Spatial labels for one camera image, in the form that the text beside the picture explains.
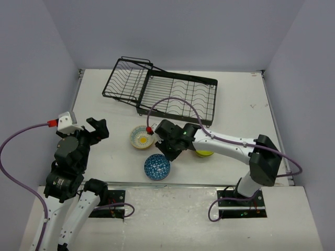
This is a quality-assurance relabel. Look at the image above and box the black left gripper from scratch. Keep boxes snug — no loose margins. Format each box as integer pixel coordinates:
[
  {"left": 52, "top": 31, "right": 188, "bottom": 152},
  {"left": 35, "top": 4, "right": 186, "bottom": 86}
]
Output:
[{"left": 57, "top": 117, "right": 108, "bottom": 170}]

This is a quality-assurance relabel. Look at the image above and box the blue patterned bowl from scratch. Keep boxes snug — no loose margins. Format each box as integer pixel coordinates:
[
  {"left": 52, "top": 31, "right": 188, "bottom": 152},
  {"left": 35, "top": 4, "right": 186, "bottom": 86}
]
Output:
[{"left": 144, "top": 154, "right": 171, "bottom": 181}]

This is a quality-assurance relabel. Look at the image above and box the lime green bowl front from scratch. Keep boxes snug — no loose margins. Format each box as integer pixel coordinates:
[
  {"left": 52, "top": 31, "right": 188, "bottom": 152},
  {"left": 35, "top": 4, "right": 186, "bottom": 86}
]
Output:
[{"left": 195, "top": 150, "right": 214, "bottom": 157}]

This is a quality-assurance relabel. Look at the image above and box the yellow checkered white bowl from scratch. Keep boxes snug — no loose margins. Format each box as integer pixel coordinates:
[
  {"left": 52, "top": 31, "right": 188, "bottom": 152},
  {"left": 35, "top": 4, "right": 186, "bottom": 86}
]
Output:
[{"left": 130, "top": 125, "right": 154, "bottom": 145}]

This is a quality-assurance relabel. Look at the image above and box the white floral bowl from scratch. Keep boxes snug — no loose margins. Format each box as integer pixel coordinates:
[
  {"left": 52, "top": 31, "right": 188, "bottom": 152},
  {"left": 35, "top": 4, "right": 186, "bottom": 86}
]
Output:
[{"left": 132, "top": 144, "right": 152, "bottom": 151}]

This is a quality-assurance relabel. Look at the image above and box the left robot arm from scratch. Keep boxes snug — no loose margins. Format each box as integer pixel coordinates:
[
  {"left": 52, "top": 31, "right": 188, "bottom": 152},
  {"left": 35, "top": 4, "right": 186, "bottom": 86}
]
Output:
[{"left": 30, "top": 114, "right": 109, "bottom": 250}]

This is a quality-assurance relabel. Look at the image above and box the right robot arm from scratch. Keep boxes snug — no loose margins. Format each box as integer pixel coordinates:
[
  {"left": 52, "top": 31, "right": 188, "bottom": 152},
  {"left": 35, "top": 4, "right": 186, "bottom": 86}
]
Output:
[{"left": 151, "top": 119, "right": 282, "bottom": 206}]

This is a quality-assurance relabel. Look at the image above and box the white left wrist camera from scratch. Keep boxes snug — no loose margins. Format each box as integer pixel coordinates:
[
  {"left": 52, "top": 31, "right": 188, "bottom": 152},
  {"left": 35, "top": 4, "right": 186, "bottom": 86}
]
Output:
[{"left": 57, "top": 111, "right": 84, "bottom": 135}]

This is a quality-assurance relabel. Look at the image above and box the black wire dish rack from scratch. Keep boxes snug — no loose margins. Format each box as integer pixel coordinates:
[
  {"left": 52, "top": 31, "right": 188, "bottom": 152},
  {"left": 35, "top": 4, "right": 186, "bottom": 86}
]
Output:
[{"left": 102, "top": 56, "right": 218, "bottom": 127}]

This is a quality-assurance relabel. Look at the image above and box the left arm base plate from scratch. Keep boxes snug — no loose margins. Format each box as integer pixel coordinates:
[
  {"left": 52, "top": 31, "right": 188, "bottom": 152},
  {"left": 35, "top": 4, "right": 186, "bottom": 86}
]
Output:
[{"left": 89, "top": 190, "right": 126, "bottom": 219}]

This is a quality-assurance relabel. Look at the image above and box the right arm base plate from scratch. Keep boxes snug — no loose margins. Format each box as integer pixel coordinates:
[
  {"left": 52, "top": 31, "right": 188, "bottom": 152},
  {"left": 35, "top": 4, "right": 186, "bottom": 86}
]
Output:
[{"left": 218, "top": 190, "right": 267, "bottom": 219}]

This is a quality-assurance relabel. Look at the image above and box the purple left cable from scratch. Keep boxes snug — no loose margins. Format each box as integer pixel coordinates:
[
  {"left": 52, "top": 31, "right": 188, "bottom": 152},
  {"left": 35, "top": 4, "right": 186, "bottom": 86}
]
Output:
[{"left": 0, "top": 119, "right": 60, "bottom": 251}]

